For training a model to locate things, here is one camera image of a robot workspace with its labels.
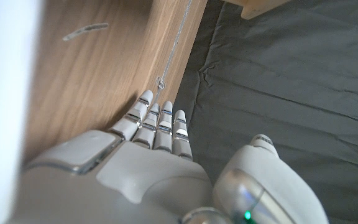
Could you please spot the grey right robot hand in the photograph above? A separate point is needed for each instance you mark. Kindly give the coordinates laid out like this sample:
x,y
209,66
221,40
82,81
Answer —
x,y
120,186

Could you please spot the black backdrop curtain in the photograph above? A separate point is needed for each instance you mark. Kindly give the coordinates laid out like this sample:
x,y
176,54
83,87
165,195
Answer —
x,y
291,93

